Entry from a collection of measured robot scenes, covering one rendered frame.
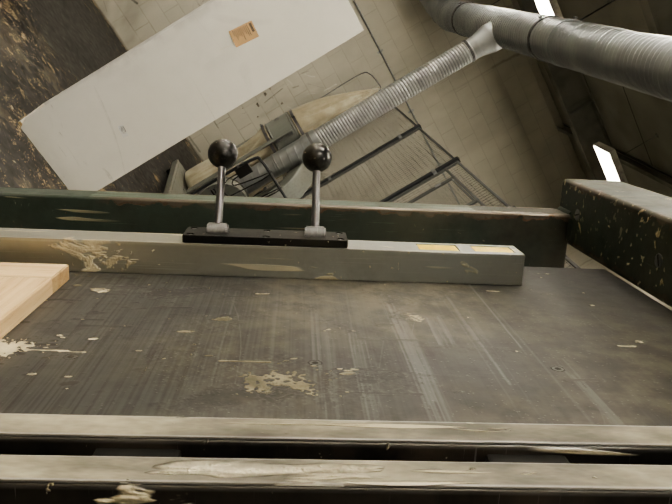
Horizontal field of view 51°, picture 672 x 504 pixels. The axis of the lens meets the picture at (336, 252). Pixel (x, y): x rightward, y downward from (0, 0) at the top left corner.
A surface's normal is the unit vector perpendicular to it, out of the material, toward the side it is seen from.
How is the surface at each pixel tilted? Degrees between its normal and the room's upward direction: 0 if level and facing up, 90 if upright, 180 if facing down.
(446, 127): 90
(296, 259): 90
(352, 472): 57
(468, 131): 90
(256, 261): 90
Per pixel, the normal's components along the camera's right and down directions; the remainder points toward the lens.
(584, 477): 0.05, -0.97
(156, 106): 0.14, 0.38
